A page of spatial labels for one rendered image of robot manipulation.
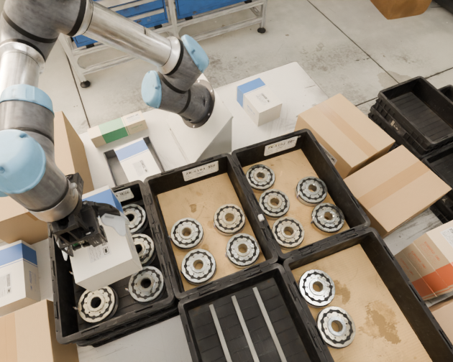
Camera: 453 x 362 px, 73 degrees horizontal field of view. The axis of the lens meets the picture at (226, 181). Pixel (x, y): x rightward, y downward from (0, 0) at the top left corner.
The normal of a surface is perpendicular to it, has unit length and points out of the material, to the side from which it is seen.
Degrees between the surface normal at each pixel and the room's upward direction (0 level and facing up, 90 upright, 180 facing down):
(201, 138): 47
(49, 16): 95
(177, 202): 0
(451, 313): 0
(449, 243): 0
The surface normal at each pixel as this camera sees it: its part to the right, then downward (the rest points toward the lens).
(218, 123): -0.65, -0.05
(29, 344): -0.01, -0.51
